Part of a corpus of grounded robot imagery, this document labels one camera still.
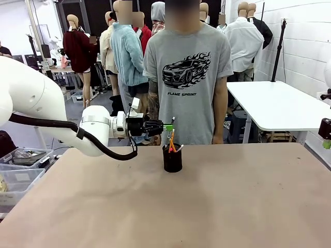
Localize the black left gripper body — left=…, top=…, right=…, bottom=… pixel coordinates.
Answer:
left=126, top=117, right=145, bottom=137

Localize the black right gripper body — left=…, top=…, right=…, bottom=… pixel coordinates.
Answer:
left=318, top=118, right=331, bottom=140

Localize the yellow pencil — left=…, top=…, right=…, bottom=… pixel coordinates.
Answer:
left=168, top=128, right=176, bottom=153

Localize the person's left forearm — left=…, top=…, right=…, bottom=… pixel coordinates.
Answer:
left=212, top=100, right=228, bottom=136

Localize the person's tattooed right forearm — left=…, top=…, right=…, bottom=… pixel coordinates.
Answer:
left=147, top=100, right=161, bottom=136

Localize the black mesh pen holder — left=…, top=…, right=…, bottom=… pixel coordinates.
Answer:
left=162, top=143, right=183, bottom=173

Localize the person in grey t-shirt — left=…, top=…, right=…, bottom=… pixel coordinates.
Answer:
left=142, top=0, right=233, bottom=146

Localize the wooden pallet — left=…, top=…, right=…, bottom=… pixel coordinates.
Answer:
left=258, top=130, right=298, bottom=143

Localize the large white table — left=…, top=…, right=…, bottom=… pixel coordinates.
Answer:
left=226, top=80, right=331, bottom=145

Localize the clear floor storage bin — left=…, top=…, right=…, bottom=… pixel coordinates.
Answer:
left=71, top=90, right=84, bottom=103

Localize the mannequin in light blue fleece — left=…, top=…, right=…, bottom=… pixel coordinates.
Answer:
left=110, top=0, right=152, bottom=145

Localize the mannequin in cream jacket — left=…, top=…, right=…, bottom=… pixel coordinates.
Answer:
left=99, top=11, right=125, bottom=117

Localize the mannequin in red jacket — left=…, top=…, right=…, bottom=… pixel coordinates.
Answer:
left=133, top=11, right=153, bottom=56

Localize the mannequin in maroon sweater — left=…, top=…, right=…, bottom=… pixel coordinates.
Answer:
left=63, top=14, right=100, bottom=109

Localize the mannequin in plaid shirt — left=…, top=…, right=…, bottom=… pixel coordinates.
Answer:
left=151, top=1, right=166, bottom=37

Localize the clear bin with grey tray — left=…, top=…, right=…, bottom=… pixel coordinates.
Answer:
left=0, top=147, right=55, bottom=170

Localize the mannequin in white shirt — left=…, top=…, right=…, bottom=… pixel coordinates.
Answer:
left=223, top=1, right=265, bottom=82

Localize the mannequin in black jacket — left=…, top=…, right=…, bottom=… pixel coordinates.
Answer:
left=247, top=2, right=274, bottom=50

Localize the bare beige mannequin head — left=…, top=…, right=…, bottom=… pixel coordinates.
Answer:
left=199, top=2, right=209, bottom=24

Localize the black bag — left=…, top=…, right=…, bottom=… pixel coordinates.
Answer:
left=0, top=130, right=18, bottom=158

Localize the clear empty plastic bin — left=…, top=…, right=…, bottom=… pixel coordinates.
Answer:
left=0, top=167, right=47, bottom=206

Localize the slanted metal pole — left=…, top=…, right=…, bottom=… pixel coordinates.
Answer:
left=25, top=0, right=52, bottom=80

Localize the seated person in black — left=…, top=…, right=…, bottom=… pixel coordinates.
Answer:
left=0, top=40, right=13, bottom=59

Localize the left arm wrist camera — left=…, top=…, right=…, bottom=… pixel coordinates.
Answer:
left=128, top=97, right=143, bottom=119

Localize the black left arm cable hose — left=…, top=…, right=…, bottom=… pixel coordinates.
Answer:
left=9, top=103, right=139, bottom=161

